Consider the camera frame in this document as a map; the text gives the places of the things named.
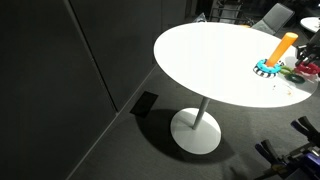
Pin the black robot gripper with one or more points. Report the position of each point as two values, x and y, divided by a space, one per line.
310 52

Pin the grey office chair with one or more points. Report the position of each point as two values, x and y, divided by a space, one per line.
274 19

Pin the black floor plate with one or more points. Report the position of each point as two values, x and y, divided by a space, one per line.
144 104

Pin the orange post ring holder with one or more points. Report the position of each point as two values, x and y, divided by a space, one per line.
269 68

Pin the black handled clamp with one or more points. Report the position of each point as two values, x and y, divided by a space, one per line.
303 126

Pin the white round pedestal table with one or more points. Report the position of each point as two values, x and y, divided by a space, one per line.
216 61

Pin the blue handled clamp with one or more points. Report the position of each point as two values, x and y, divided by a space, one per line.
302 163

